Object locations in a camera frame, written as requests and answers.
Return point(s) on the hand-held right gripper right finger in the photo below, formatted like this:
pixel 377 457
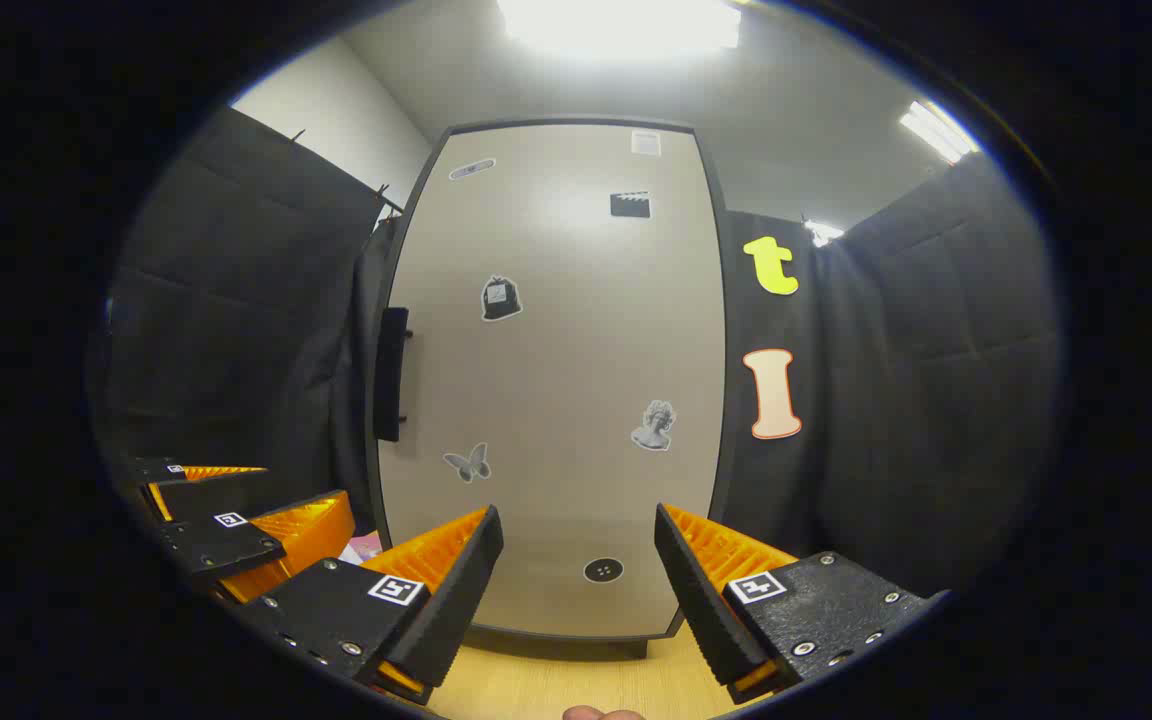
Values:
pixel 701 600

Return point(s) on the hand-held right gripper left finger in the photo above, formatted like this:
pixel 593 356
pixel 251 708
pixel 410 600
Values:
pixel 456 600

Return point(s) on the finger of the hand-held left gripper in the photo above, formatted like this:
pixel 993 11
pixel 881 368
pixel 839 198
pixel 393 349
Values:
pixel 226 495
pixel 226 545

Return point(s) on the pink book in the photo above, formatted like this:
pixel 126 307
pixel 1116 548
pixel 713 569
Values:
pixel 366 547

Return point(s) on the black backdrop cloth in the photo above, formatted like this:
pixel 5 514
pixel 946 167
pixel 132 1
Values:
pixel 236 300

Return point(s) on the ceiling light panel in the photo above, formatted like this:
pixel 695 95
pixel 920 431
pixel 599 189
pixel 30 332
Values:
pixel 936 130
pixel 821 233
pixel 621 25

